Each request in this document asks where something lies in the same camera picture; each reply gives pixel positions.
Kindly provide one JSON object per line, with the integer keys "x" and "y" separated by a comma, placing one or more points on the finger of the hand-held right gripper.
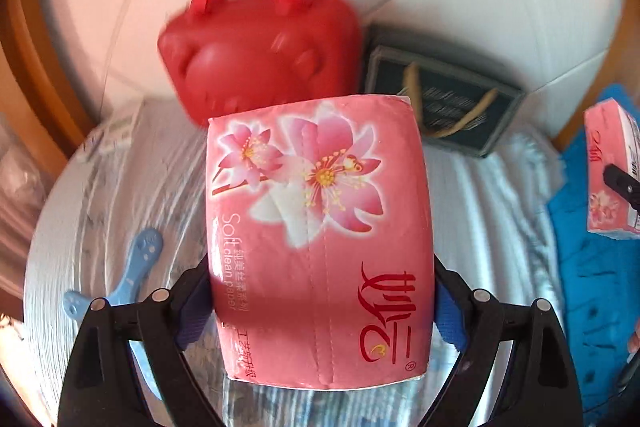
{"x": 622, "y": 187}

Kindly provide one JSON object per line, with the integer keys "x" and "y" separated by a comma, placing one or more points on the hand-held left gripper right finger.
{"x": 450, "y": 324}

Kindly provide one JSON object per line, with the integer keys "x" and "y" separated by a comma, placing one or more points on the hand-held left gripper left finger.
{"x": 192, "y": 322}

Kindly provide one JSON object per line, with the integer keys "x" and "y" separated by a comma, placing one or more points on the pink floral tissue pack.
{"x": 605, "y": 142}
{"x": 320, "y": 232}

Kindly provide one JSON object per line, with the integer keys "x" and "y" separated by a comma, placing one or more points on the blue fabric storage box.
{"x": 590, "y": 287}

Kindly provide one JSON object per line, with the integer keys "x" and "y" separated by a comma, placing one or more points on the light blue plastic clip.
{"x": 142, "y": 257}

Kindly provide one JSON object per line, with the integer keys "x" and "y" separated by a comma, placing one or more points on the dark green gift box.
{"x": 450, "y": 92}

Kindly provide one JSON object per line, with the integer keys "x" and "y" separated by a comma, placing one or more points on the white label card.
{"x": 115, "y": 129}

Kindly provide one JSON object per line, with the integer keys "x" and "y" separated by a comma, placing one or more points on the red plastic handbag case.
{"x": 260, "y": 47}

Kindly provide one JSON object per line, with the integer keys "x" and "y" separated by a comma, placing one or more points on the wooden side panel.
{"x": 40, "y": 72}

